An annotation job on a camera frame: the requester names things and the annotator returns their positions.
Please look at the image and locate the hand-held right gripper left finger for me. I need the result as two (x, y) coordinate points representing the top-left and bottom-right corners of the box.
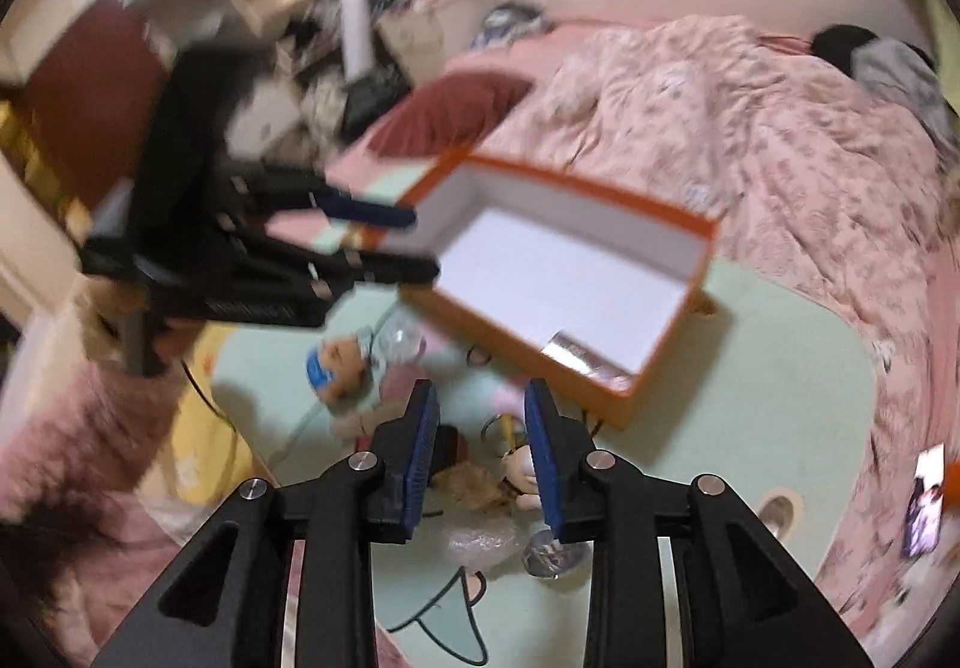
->
(94, 379), (439, 668)

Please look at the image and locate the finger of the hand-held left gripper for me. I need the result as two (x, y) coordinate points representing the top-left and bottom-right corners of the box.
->
(225, 162), (419, 232)
(223, 229), (442, 300)

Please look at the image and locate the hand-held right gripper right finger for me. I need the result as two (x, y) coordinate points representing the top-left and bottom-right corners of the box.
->
(523, 378), (875, 668)

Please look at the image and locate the doll keychain with metal ring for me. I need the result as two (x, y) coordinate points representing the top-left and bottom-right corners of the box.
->
(480, 413), (542, 513)

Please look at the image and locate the black zip pouch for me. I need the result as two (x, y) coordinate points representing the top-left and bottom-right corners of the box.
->
(431, 423), (471, 483)

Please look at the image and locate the gold perfume bottle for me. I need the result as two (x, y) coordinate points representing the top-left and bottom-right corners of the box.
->
(441, 460), (520, 513)

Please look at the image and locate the pink heart-shaped case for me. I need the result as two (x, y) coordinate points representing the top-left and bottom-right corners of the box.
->
(370, 321), (426, 371)

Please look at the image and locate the clear plastic bag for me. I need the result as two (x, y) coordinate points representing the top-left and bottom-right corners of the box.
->
(441, 510), (527, 570)

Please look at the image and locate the blue-capped doll keychain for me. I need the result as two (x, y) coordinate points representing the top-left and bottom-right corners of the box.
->
(305, 329), (392, 408)

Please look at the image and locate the silver foil packet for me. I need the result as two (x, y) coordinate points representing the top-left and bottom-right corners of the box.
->
(542, 330), (640, 390)

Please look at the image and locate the orange cardboard box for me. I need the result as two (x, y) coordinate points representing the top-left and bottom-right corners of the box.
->
(397, 147), (719, 431)

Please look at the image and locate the black bag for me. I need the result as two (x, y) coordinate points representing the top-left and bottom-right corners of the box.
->
(341, 68), (415, 139)

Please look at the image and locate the dark red wardrobe door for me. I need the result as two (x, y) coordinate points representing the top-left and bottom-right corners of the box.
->
(11, 1), (185, 219)

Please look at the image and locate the dark red pillow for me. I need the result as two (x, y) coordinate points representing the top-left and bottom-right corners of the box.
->
(367, 72), (536, 161)

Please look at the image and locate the pile of clothes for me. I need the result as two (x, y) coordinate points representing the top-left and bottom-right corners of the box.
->
(276, 1), (347, 79)

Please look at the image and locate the white paper roll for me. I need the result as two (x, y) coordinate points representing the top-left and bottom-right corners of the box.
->
(339, 0), (374, 82)

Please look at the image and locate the blue white patterned cloth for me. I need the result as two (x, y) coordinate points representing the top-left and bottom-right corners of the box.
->
(472, 1), (557, 52)

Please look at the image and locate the pink fluffy cloth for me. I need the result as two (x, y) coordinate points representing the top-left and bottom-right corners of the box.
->
(0, 359), (197, 668)

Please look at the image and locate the pink floral duvet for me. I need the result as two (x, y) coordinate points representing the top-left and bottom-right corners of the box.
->
(516, 14), (960, 358)

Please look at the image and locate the smartphone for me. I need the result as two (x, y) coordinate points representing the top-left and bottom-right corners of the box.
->
(900, 447), (948, 559)

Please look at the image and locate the black garment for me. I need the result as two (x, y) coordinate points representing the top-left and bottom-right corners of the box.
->
(810, 25), (884, 74)

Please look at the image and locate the grey garment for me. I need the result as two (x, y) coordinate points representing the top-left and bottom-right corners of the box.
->
(851, 37), (960, 154)

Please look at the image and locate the black cable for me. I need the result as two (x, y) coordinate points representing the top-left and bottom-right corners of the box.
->
(180, 338), (282, 487)

